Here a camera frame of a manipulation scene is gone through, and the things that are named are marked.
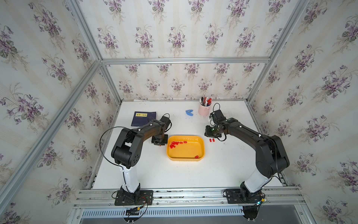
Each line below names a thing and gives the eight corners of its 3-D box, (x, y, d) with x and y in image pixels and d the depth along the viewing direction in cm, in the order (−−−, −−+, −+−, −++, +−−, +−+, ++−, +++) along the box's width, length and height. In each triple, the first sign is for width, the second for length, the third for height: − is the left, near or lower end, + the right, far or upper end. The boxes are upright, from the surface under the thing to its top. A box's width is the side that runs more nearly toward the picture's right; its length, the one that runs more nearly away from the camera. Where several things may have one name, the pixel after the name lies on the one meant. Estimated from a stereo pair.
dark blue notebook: (132, 126, 107) (130, 123, 104) (135, 115, 115) (134, 111, 111) (154, 126, 107) (154, 123, 104) (156, 115, 115) (155, 111, 111)
